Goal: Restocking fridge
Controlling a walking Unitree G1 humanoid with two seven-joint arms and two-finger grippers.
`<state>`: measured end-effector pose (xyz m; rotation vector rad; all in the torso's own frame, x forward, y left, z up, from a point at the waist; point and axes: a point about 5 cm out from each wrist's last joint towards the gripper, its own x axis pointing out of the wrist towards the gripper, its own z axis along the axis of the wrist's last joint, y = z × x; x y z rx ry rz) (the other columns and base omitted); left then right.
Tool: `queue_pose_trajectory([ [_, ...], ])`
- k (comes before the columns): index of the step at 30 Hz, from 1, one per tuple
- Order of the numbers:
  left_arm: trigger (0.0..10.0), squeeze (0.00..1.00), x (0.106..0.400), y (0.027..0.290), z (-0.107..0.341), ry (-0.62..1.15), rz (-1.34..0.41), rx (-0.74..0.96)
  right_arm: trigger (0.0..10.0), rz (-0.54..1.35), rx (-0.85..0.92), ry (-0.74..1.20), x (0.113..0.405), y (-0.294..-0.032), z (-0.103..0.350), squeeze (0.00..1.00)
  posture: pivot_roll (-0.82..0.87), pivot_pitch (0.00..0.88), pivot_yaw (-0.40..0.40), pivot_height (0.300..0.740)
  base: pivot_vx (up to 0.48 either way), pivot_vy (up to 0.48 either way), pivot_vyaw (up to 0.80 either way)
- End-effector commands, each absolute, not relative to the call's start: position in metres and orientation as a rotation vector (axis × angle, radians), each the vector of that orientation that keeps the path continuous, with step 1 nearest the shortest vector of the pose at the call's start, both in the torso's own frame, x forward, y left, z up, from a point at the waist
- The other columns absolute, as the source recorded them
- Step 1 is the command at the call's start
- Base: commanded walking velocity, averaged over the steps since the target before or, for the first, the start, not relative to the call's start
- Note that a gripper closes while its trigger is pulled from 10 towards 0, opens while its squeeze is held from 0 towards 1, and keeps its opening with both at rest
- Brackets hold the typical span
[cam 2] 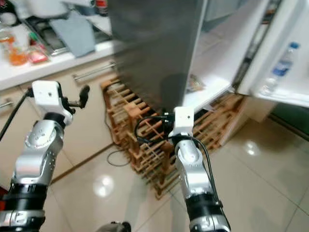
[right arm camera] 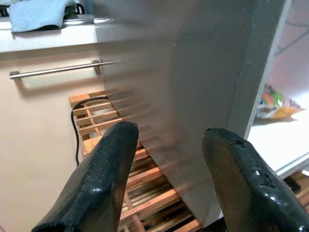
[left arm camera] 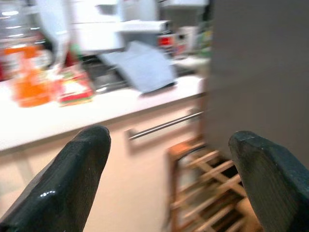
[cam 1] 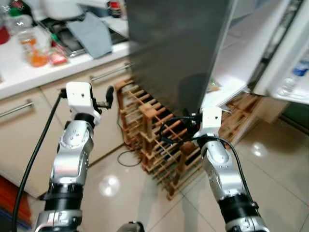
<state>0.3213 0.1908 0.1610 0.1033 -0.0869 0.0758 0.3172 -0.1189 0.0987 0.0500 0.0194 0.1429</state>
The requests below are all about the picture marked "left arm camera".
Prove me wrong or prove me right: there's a steel sink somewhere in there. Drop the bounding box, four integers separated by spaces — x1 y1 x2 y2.
82 55 128 92

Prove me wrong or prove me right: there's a grey cloth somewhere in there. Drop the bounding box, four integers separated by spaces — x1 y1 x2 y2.
100 41 178 95

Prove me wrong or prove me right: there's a grey fridge white inside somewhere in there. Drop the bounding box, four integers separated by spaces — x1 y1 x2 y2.
202 0 309 170

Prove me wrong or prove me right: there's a metal drawer handle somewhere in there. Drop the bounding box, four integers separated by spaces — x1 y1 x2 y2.
125 110 205 142

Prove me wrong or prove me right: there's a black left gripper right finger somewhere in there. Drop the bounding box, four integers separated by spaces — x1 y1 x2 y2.
228 130 309 232

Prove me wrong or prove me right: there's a wooden slatted rack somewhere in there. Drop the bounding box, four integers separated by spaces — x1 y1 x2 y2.
166 137 264 232

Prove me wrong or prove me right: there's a white kitchen appliance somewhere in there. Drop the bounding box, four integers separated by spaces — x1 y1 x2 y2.
67 0 174 56

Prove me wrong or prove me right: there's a cream kitchen cabinet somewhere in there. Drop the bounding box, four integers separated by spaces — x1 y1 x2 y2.
0 94 208 232

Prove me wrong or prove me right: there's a clear glass jar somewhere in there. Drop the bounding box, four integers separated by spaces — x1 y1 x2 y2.
0 0 46 49

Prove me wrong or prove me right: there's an orange bottle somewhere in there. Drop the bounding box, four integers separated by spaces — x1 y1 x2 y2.
11 45 53 108

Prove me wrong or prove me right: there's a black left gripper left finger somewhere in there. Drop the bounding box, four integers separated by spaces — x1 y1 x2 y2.
0 125 112 232

